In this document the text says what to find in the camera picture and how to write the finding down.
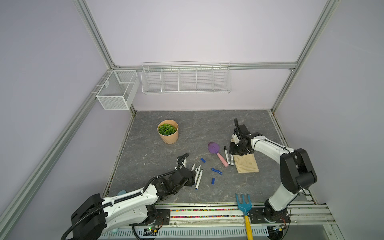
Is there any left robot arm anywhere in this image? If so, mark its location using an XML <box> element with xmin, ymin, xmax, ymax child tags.
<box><xmin>61</xmin><ymin>166</ymin><xmax>195</xmax><ymax>240</ymax></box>

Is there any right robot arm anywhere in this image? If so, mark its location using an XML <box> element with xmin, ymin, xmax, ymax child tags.
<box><xmin>230</xmin><ymin>119</ymin><xmax>318</xmax><ymax>219</ymax></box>

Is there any beige work glove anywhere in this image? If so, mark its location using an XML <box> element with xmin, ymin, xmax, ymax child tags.
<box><xmin>234</xmin><ymin>154</ymin><xmax>260</xmax><ymax>174</ymax></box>

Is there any beige pot with green plant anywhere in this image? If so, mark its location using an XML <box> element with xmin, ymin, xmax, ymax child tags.
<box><xmin>157</xmin><ymin>120</ymin><xmax>179</xmax><ymax>145</ymax></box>

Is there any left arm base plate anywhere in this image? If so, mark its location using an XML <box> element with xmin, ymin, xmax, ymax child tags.
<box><xmin>135</xmin><ymin>209</ymin><xmax>171</xmax><ymax>226</ymax></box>

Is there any purple trowel pink handle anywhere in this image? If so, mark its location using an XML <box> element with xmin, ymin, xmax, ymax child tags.
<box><xmin>208</xmin><ymin>142</ymin><xmax>229</xmax><ymax>167</ymax></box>

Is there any teal rake yellow handle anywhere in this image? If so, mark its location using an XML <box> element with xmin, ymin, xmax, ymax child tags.
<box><xmin>235</xmin><ymin>194</ymin><xmax>254</xmax><ymax>240</ymax></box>

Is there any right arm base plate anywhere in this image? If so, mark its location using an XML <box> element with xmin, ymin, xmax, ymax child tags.
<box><xmin>248</xmin><ymin>207</ymin><xmax>291</xmax><ymax>224</ymax></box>

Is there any white wire shelf basket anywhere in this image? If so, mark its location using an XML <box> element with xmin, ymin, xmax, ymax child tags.
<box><xmin>141</xmin><ymin>61</ymin><xmax>232</xmax><ymax>94</ymax></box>

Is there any white wire mesh box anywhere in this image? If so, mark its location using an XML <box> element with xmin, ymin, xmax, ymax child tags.
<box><xmin>97</xmin><ymin>70</ymin><xmax>140</xmax><ymax>111</ymax></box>

